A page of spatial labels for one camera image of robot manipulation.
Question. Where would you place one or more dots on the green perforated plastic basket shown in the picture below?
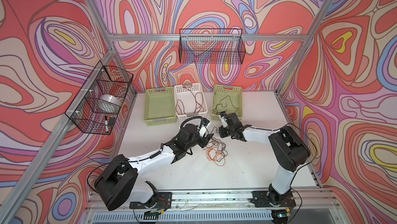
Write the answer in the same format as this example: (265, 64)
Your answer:
(159, 106)
(229, 99)

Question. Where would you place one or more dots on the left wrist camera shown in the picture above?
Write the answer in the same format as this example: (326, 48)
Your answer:
(204, 123)

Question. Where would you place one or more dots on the white perforated plastic basket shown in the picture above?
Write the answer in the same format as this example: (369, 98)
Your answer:
(189, 101)

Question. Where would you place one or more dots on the left green perforated plastic basket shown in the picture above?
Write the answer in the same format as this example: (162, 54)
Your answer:
(159, 106)

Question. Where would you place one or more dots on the left black wire wall basket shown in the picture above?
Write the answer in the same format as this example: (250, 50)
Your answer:
(87, 113)

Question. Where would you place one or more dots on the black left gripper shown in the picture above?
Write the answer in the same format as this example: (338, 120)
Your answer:
(204, 142)

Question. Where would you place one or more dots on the black wire wall basket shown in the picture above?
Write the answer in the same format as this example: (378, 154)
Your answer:
(87, 113)
(211, 46)

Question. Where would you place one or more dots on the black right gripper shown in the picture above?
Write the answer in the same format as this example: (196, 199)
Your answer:
(223, 135)

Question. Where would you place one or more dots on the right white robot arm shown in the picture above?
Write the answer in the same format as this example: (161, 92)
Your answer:
(289, 149)

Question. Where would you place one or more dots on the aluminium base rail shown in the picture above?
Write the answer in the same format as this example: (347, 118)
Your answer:
(222, 206)

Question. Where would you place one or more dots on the right green perforated plastic basket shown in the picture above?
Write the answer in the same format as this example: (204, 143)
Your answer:
(229, 99)

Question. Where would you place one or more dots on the back black wire wall basket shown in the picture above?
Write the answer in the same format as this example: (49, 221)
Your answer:
(211, 46)

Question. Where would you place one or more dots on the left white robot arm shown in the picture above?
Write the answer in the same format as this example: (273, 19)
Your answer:
(116, 185)

